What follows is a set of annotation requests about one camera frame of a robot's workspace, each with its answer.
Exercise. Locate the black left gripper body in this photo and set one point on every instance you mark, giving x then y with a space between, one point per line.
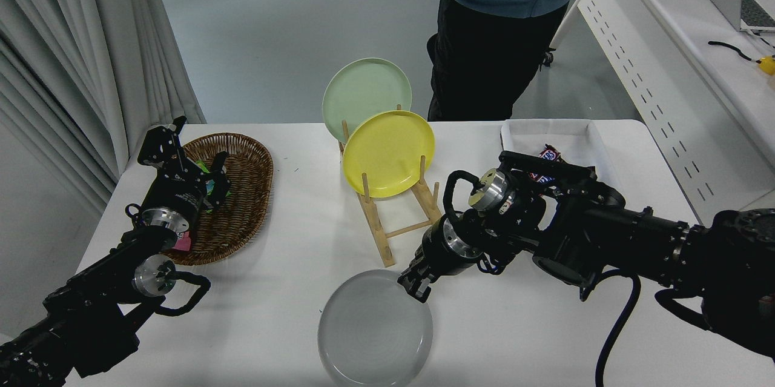
178 196

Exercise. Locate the grey round plate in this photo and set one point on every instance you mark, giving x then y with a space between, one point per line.
372 332

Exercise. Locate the white desk with perforated panel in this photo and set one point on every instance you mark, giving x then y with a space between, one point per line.
636 72

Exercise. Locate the grey curtain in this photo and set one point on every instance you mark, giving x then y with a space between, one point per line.
79 42

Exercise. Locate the wooden plate rack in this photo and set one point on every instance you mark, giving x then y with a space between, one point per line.
376 229

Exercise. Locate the small yellow object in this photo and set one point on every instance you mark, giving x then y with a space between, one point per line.
768 65

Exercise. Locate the pale green round plate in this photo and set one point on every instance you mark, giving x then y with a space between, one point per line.
363 93

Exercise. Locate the pink snack packet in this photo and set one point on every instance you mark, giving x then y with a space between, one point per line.
181 244

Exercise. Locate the white lined tray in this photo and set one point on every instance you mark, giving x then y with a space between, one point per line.
563 132

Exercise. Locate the green snack packet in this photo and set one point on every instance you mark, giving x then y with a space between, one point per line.
197 165

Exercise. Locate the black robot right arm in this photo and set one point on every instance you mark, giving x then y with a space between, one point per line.
617 235

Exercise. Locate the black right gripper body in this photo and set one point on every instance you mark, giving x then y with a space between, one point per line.
443 261

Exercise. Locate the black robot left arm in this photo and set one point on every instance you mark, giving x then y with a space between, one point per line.
91 308

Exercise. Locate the brown wicker basket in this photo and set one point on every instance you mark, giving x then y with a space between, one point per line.
245 193

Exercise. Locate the yellow round plate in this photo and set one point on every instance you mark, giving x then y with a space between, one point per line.
387 151

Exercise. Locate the person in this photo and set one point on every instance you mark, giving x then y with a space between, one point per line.
490 54

